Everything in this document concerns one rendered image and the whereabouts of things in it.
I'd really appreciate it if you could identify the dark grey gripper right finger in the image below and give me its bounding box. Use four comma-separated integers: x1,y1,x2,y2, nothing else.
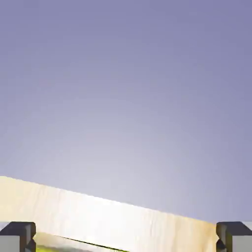
216,221,252,252

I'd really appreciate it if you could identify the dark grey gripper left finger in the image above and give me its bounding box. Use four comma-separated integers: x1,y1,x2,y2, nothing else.
0,221,37,252

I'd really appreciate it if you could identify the large yellow box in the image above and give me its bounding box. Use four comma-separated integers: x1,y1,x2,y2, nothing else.
33,232,130,252

